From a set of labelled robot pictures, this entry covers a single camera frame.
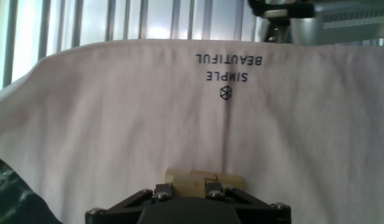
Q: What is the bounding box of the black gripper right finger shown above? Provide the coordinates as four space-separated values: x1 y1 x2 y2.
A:
205 182 293 224

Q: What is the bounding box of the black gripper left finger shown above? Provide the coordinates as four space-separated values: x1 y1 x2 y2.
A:
85 182 174 224

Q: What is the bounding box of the silver ribbed depth camera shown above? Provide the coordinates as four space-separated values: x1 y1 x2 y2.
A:
289 0 384 47

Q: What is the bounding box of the marble and pink tablecloth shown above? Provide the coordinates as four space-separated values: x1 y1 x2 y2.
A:
0 39 384 224

